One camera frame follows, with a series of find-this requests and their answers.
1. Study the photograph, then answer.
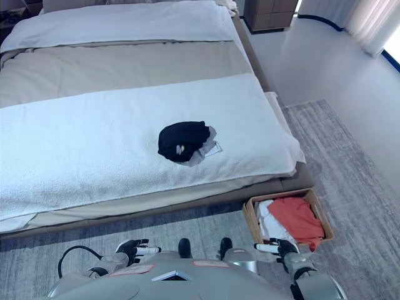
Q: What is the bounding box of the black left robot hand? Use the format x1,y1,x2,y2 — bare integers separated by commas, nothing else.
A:
114,239,162,263

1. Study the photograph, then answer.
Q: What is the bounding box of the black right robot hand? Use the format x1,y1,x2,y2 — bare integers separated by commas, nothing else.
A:
253,237,299,257

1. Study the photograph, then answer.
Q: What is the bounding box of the black garment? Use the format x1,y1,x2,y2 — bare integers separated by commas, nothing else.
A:
157,121,211,163

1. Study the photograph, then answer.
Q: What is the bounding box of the woven wicker basket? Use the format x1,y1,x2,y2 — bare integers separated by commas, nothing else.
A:
242,188,335,251

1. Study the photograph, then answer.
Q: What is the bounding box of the beige bed sheet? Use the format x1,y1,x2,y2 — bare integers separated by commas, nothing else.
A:
27,179,282,219

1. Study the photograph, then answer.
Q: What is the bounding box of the white bed cover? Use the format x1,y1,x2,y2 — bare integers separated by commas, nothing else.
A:
0,0,235,54

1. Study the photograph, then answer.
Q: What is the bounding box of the white cloth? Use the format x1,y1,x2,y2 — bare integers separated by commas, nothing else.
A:
255,199,296,244

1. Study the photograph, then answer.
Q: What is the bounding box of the orange cloth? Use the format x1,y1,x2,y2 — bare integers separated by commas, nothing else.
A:
269,196,326,251

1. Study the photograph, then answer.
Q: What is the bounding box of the silver right robot leg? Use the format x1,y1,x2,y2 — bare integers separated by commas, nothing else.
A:
217,237,259,273

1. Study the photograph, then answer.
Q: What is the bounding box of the silver robot leg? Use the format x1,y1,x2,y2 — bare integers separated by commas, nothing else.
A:
217,237,259,273
146,238,193,260

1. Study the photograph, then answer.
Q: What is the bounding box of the silver left robot leg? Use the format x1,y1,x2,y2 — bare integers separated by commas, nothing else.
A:
146,238,193,260

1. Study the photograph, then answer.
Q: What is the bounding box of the grey robot torso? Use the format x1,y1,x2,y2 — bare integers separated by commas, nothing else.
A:
46,249,313,300

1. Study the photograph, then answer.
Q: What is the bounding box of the white fleece blanket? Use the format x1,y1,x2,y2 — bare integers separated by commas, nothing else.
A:
0,79,307,234

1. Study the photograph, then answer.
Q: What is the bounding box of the beige duvet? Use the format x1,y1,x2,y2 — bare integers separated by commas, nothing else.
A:
0,39,260,109

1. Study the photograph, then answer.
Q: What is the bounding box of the wooden nightstand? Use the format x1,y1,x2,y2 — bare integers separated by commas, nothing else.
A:
242,0,298,32

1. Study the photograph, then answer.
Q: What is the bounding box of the sheer white curtain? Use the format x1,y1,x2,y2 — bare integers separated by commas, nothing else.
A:
345,0,400,57

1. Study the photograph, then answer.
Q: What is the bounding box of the cream pillow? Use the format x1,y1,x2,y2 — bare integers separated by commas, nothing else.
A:
215,0,240,16

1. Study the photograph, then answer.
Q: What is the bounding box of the dark bedside furniture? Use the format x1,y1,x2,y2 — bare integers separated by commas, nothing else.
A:
0,0,44,31

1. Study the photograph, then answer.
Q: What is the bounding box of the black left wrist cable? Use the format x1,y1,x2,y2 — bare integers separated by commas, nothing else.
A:
58,246,104,278

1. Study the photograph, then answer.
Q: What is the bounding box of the brown bed frame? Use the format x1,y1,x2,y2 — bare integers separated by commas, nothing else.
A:
0,12,315,241

